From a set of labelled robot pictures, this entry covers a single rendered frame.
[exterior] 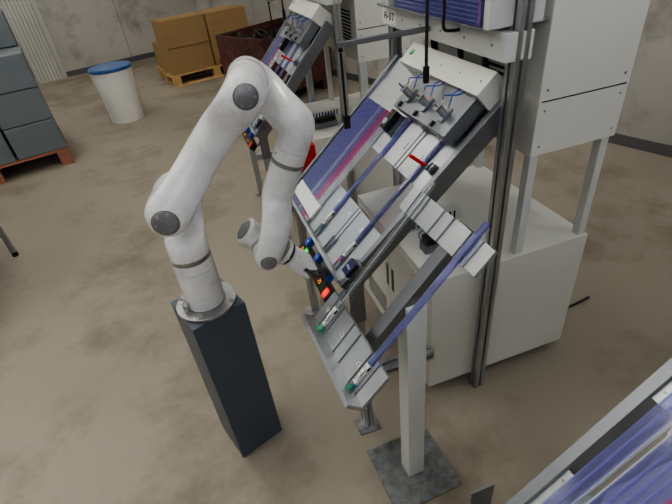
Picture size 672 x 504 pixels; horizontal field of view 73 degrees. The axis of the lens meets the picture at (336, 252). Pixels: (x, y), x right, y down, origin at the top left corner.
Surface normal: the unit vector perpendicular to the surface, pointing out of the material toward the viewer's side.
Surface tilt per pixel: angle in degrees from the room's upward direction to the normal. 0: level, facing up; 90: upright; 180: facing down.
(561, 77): 90
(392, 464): 0
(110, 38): 90
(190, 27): 90
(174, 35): 90
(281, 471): 0
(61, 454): 0
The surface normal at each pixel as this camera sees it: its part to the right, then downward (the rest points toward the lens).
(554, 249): 0.32, 0.53
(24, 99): 0.55, 0.44
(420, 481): -0.10, -0.80
